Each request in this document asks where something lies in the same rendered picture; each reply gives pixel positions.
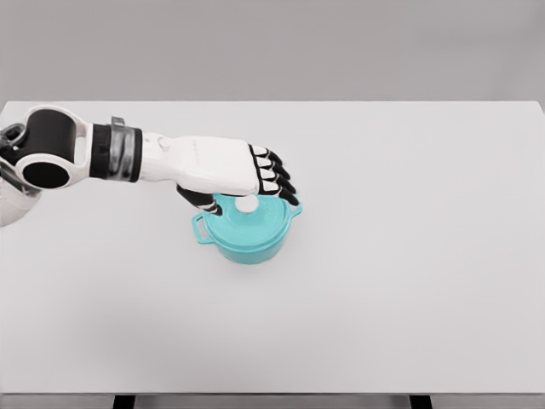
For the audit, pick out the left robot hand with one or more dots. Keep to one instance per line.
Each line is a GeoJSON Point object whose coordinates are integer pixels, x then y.
{"type": "Point", "coordinates": [217, 164]}

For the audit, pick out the teal pot lid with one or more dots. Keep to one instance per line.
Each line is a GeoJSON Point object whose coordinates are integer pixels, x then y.
{"type": "Point", "coordinates": [251, 223]}

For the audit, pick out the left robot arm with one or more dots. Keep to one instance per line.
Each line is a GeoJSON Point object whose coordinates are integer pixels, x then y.
{"type": "Point", "coordinates": [64, 147]}

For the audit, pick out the teal pot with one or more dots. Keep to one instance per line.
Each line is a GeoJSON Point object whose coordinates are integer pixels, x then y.
{"type": "Point", "coordinates": [249, 249]}

